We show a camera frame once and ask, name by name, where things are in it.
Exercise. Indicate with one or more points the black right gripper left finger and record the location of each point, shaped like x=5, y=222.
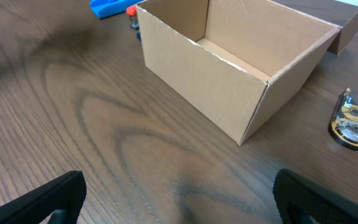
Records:
x=60, y=200

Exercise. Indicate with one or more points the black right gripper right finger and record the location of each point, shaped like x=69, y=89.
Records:
x=300, y=200

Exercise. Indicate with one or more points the black yellow correction tape dispenser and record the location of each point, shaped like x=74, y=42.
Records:
x=343, y=124

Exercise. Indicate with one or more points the blue whiteboard duster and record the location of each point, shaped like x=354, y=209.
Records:
x=108, y=8

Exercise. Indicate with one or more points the red stapler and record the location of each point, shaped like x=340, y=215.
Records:
x=131, y=11

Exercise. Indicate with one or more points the brown cardboard box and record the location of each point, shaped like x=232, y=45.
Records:
x=239, y=62

